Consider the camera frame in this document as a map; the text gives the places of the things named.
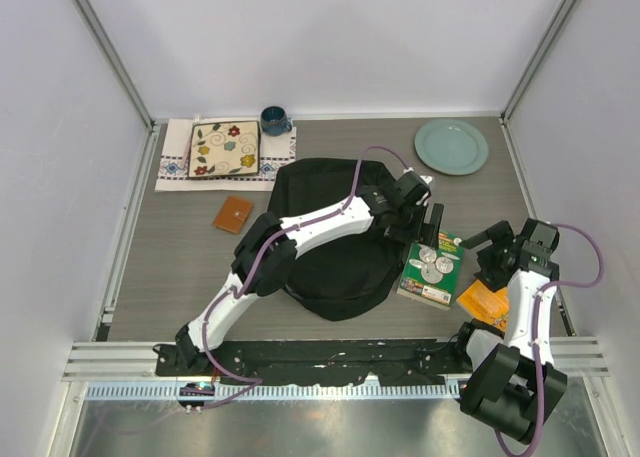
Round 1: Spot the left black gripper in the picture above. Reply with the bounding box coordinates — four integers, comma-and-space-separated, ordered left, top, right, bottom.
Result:
385, 200, 441, 249

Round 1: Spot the green coin book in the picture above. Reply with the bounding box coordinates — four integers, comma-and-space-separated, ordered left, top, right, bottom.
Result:
396, 231, 464, 310

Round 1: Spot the orange paperback book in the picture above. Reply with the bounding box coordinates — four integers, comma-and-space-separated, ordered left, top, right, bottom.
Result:
456, 280, 509, 332

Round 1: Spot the black student backpack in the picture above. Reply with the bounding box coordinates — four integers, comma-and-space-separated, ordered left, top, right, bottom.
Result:
268, 158, 405, 321

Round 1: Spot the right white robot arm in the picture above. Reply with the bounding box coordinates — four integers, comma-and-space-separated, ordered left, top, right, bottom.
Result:
451, 219, 567, 448

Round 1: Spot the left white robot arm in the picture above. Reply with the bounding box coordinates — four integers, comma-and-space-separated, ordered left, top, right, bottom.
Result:
175, 168, 434, 376

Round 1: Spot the light teal round plate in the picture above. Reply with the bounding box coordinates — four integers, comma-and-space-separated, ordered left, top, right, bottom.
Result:
414, 118, 489, 176

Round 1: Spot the dark blue ceramic cup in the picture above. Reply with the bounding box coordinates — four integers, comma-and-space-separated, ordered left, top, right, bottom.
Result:
260, 106, 293, 137

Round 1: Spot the brown leather wallet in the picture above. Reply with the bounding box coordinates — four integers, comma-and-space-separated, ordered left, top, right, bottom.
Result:
213, 195, 254, 234

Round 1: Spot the floral square ceramic plate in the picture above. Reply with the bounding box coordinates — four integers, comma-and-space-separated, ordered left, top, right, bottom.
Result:
187, 121, 260, 180

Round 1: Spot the white patterned cloth mat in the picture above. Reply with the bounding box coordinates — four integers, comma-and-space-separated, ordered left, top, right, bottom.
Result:
155, 119, 297, 192

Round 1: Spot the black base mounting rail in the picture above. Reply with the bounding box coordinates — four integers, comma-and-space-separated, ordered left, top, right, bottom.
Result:
153, 337, 471, 387

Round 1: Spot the white slotted cable duct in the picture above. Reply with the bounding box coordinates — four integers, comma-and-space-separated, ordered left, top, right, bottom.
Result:
85, 380, 460, 402

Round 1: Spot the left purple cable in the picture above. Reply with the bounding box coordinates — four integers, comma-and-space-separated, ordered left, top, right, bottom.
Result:
202, 145, 414, 411

